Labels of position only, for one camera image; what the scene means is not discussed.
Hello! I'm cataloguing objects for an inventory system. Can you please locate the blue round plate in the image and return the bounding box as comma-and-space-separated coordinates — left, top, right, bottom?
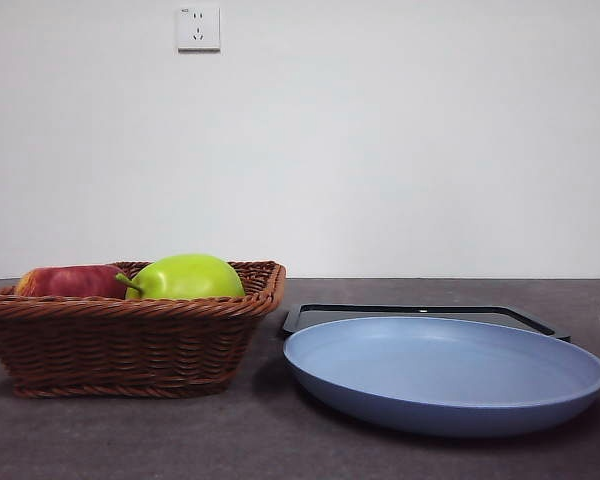
282, 316, 600, 439

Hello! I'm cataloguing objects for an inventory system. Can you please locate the brown wicker basket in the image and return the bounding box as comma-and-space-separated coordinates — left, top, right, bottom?
0, 259, 287, 400

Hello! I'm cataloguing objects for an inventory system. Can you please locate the green apple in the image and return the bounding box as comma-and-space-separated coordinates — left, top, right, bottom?
115, 253, 246, 301

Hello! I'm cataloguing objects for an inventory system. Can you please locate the dark rectangular board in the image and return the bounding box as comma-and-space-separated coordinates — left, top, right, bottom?
281, 303, 572, 344

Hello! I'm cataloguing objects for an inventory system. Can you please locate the red apple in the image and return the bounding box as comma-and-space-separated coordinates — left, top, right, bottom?
14, 264, 131, 300

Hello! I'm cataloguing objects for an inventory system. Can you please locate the white wall socket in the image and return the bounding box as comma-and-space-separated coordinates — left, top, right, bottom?
176, 5, 222, 54

